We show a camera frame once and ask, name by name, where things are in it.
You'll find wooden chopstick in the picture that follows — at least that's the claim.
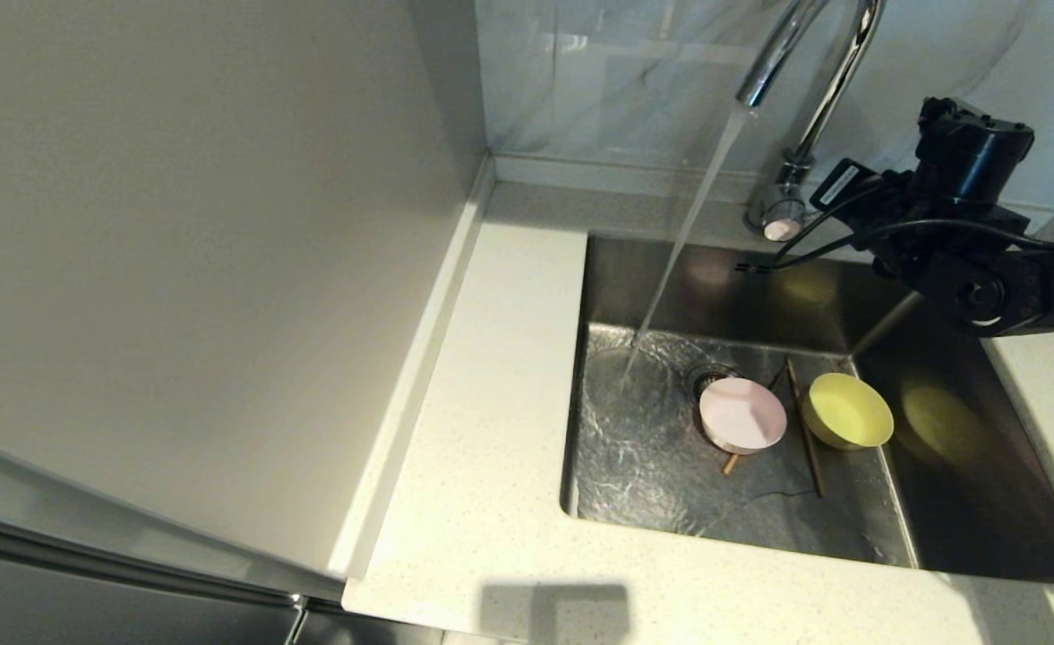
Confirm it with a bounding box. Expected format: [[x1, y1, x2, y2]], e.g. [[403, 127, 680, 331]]
[[722, 365, 787, 477], [784, 356, 826, 499]]

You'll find grey tall cabinet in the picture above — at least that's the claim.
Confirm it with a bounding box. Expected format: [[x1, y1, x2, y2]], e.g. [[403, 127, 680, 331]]
[[0, 0, 492, 645]]

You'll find round metal drain strainer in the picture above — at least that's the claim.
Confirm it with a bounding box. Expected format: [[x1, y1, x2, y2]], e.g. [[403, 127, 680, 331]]
[[684, 362, 744, 413]]

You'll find stainless steel sink basin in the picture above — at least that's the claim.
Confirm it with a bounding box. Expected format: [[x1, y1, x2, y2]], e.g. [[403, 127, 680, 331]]
[[559, 233, 1054, 588]]

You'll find yellow bowl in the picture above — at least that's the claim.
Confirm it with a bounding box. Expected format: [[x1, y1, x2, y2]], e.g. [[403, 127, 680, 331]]
[[801, 373, 895, 452]]

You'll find chrome cabinet rail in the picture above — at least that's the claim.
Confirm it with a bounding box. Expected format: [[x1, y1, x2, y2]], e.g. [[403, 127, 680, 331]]
[[0, 497, 348, 619]]

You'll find chrome gooseneck faucet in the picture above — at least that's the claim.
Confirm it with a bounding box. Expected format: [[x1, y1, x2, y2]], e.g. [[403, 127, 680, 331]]
[[735, 0, 887, 243]]

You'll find pink bowl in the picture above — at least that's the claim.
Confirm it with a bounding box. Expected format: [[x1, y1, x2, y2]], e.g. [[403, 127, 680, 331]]
[[699, 376, 789, 455]]

